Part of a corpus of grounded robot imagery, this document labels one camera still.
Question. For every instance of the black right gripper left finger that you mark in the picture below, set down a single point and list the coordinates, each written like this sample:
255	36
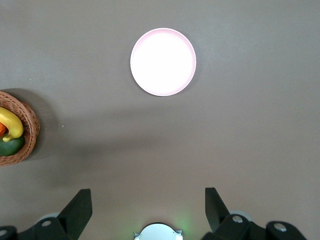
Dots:
72	215

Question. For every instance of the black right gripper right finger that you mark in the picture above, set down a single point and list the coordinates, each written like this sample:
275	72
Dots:
217	212

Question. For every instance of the yellow banana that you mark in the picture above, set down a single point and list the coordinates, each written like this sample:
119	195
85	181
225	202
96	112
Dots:
11	121

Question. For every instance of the brown table cloth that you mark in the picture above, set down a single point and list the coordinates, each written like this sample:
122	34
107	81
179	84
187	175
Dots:
237	130

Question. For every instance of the green avocado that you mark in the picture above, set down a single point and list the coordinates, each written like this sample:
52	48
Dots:
10	147

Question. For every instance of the brown wicker basket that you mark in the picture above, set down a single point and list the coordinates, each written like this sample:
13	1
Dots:
31	125

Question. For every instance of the orange tangerine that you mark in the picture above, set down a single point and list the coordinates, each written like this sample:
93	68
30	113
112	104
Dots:
2	130

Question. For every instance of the pink round plate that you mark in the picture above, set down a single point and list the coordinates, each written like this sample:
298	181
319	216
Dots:
162	62

